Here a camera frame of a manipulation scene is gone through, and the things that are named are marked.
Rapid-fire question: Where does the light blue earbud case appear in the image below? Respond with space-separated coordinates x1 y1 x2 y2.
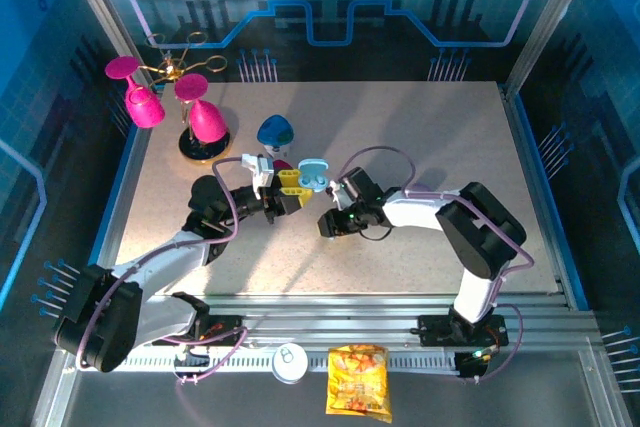
297 159 331 194

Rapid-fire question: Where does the blue mushroom toy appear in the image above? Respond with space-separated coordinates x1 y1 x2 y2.
256 114 295 158

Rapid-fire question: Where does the pink wine glass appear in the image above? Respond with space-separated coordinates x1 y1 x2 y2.
103 55 166 129
173 72 229 144

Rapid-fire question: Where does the yellow snack bag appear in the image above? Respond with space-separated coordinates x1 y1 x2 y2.
325 344 394 424

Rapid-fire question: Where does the small black controller box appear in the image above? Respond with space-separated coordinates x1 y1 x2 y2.
457 350 490 384

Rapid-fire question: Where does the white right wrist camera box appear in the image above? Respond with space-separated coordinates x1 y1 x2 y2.
329 180 354 211

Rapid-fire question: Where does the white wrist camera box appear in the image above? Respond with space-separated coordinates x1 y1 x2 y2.
241 152 276 198
329 180 354 211

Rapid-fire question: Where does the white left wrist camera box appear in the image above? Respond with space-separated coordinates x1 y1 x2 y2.
241 152 276 198

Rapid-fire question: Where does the aluminium frame rail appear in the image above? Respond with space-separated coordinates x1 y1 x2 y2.
62 294 599 348

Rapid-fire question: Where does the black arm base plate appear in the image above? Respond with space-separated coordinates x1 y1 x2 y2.
149 314 246 348
417 314 509 348

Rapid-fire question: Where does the white slotted cable duct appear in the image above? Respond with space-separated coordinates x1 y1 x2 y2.
77 352 459 373

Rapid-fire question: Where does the aluminium frame post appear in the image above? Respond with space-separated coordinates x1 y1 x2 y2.
53 0 154 93
502 0 601 93

